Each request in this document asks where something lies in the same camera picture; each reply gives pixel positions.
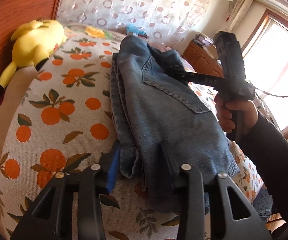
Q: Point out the wooden framed window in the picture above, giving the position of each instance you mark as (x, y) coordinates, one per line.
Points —
(266, 60)

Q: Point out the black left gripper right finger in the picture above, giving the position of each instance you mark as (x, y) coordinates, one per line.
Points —
(184, 174)

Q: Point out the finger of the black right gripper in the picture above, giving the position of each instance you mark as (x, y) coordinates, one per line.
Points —
(201, 79)

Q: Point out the black sleeved right forearm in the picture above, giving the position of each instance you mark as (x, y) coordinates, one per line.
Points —
(268, 150)

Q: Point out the orange print bed sheet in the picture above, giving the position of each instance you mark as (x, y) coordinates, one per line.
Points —
(65, 125)

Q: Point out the circle pattern sheer curtain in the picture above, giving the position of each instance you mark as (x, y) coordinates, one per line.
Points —
(166, 22)

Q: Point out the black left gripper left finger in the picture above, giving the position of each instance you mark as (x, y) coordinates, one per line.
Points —
(100, 177)

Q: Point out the stack of books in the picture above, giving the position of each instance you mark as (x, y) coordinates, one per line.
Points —
(203, 40)

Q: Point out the wooden louvered wardrobe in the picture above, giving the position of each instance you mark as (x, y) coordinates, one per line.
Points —
(14, 25)

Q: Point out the yellow plush toy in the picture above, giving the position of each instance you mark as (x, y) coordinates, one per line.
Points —
(34, 42)

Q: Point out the folded dark denim garment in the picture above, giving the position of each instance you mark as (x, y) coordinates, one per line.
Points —
(263, 204)

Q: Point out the right hand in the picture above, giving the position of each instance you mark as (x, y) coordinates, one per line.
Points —
(225, 117)

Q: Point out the blue denim jeans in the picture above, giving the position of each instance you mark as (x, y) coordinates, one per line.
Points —
(148, 107)

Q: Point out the wooden sideboard cabinet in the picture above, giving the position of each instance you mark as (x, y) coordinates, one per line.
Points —
(201, 62)

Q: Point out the floral pink blanket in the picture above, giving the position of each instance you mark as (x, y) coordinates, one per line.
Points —
(95, 32)

